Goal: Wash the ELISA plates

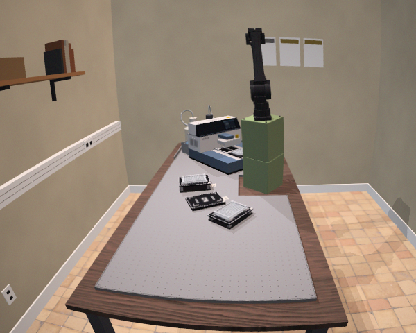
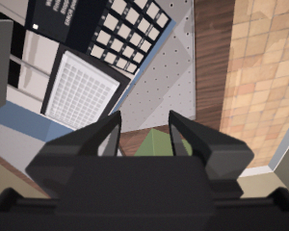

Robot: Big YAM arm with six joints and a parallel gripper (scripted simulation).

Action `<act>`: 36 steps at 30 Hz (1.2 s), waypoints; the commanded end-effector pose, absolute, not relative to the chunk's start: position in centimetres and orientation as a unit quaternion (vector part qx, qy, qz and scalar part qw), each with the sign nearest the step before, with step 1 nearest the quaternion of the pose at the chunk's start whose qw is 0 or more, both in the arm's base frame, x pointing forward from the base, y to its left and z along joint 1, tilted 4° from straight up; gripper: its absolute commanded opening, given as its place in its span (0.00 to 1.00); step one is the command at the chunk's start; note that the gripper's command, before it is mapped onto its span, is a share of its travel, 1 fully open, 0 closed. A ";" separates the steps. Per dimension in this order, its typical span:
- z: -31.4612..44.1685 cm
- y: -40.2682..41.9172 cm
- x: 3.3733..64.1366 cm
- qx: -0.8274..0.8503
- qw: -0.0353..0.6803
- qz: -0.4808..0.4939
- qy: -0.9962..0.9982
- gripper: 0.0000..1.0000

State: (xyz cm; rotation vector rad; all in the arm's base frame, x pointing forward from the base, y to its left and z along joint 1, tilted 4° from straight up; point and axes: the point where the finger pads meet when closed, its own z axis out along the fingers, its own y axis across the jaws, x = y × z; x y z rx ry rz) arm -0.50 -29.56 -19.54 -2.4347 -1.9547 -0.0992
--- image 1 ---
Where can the white microplate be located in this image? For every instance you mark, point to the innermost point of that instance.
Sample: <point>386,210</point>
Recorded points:
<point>238,151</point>
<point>230,210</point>
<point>193,179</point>

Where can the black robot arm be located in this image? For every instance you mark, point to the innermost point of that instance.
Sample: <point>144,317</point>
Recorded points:
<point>262,91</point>

